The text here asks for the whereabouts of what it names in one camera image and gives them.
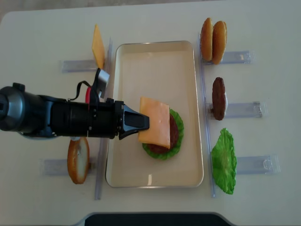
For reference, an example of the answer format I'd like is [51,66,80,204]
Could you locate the lettuce leaf on tray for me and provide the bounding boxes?
[142,108,184,160]

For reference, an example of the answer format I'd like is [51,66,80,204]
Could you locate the clear long rail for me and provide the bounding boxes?
[95,37,113,200]
[198,32,216,198]

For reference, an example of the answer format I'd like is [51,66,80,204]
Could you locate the clear bread holder rail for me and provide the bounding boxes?
[39,158,96,177]

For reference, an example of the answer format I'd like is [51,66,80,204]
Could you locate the clear long rail left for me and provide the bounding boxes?
[95,37,113,200]

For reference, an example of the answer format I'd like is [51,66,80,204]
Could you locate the clear patty holder rail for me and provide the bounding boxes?
[206,101,268,118]

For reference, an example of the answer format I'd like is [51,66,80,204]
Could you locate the upright brown meat patty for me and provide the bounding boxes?
[212,77,226,121]

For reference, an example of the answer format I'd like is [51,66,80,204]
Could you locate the clear lettuce holder rail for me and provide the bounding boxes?
[237,154,280,175]

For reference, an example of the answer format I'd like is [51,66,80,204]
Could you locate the brown bun half left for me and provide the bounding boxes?
[200,17,213,61]

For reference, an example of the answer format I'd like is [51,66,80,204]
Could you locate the black camera cable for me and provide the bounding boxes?
[67,80,93,102]

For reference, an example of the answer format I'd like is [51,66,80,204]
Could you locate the clear long rail right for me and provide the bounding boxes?
[198,32,216,198]

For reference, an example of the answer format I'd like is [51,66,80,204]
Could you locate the cream rectangular tray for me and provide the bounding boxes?
[106,41,204,188]

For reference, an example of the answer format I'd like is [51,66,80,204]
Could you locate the clear bun holder rail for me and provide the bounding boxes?
[201,50,256,65]

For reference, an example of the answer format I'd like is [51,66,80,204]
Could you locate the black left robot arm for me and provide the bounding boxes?
[0,83,150,139]

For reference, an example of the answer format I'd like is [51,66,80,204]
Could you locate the brown meat patty on tray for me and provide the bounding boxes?
[147,114,179,154]

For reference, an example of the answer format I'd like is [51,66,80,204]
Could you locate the black base at bottom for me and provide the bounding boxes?
[85,213,230,226]

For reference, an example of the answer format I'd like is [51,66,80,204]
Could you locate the red tomato slice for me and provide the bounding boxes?
[85,87,91,104]

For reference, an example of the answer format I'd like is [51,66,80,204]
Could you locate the orange cheese slice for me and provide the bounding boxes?
[138,97,170,148]
[92,24,105,69]

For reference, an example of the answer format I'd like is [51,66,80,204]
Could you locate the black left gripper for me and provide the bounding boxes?
[88,98,150,140]

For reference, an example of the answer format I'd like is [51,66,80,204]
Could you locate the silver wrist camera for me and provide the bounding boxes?
[92,68,110,98]

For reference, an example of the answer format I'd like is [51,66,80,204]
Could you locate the sliced bread with white face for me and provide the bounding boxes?
[67,137,90,184]

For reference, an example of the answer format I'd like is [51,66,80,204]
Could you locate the brown bun half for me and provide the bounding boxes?
[200,17,213,61]
[212,21,227,65]

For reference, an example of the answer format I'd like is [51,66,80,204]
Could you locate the brown bun half right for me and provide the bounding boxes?
[212,21,227,65]

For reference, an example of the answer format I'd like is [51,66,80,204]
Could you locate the upright green lettuce leaf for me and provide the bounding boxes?
[211,128,237,194]

